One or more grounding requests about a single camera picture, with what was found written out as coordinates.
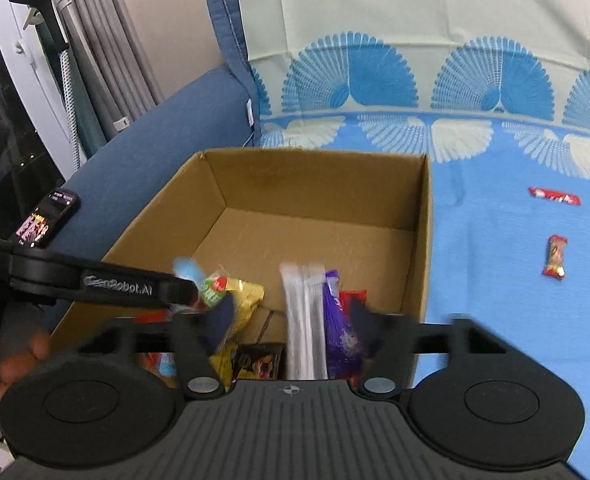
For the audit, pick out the brown cardboard box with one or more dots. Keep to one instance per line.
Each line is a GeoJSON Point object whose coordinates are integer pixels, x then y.
{"type": "Point", "coordinates": [325, 200]}

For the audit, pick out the blue upholstered armrest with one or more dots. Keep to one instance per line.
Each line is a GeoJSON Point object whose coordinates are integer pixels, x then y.
{"type": "Point", "coordinates": [175, 125]}

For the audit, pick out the red gold candy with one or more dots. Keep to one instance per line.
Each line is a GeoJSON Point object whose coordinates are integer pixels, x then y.
{"type": "Point", "coordinates": [556, 257]}

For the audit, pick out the yellow snack packet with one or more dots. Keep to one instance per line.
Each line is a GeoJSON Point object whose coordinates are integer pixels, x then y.
{"type": "Point", "coordinates": [247, 305]}

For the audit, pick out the red orange snack packet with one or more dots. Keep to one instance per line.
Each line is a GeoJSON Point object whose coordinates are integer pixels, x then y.
{"type": "Point", "coordinates": [161, 367]}

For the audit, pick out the blue printed bedsheet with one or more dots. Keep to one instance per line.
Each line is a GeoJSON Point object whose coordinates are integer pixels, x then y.
{"type": "Point", "coordinates": [500, 285]}

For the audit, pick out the silver stick packet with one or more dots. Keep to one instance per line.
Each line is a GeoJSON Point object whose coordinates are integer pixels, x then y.
{"type": "Point", "coordinates": [295, 320]}
{"type": "Point", "coordinates": [316, 320]}

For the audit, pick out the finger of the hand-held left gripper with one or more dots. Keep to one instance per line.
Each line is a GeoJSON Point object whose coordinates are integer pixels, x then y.
{"type": "Point", "coordinates": [125, 285]}

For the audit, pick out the green red snack packet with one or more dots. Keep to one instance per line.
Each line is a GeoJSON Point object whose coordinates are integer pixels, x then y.
{"type": "Point", "coordinates": [212, 290]}

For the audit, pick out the black smartphone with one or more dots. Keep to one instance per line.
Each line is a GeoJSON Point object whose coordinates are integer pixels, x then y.
{"type": "Point", "coordinates": [47, 217]}

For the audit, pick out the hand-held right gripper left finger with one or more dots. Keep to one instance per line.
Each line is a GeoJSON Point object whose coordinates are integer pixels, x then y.
{"type": "Point", "coordinates": [220, 321]}

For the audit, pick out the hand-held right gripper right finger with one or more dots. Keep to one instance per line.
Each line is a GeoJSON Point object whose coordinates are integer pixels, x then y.
{"type": "Point", "coordinates": [366, 326]}

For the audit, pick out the person's left hand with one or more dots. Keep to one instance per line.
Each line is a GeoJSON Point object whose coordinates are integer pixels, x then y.
{"type": "Point", "coordinates": [20, 360]}

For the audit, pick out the long red snack bar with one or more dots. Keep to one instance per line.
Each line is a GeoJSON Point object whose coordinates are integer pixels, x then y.
{"type": "Point", "coordinates": [555, 196]}

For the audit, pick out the dark blue cushion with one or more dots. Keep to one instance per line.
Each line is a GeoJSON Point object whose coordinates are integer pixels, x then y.
{"type": "Point", "coordinates": [227, 35]}

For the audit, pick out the purple snack bar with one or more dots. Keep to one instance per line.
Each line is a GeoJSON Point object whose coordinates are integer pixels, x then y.
{"type": "Point", "coordinates": [339, 330]}

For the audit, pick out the pale printed pillow cover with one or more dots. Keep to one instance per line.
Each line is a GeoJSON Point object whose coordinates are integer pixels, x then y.
{"type": "Point", "coordinates": [425, 5]}

